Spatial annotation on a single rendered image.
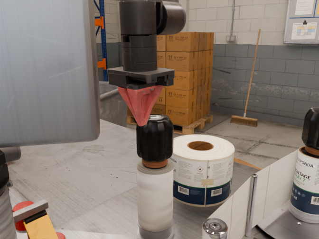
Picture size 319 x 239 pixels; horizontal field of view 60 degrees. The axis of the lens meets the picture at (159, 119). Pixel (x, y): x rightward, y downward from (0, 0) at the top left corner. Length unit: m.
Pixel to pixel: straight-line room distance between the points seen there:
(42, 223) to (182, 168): 0.46
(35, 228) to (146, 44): 0.30
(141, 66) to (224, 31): 4.61
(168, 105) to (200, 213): 3.19
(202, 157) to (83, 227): 0.36
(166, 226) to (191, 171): 0.17
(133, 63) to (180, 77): 3.30
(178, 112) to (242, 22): 1.93
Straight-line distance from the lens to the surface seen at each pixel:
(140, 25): 0.43
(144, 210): 0.65
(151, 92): 0.47
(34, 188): 1.09
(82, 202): 0.96
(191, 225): 0.76
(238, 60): 4.93
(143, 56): 0.44
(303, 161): 0.77
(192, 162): 0.76
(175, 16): 0.50
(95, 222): 0.78
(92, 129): 0.16
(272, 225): 0.78
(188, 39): 3.66
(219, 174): 0.79
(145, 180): 0.61
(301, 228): 0.80
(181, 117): 3.84
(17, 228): 0.51
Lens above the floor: 1.34
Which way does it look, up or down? 17 degrees down
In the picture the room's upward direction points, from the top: straight up
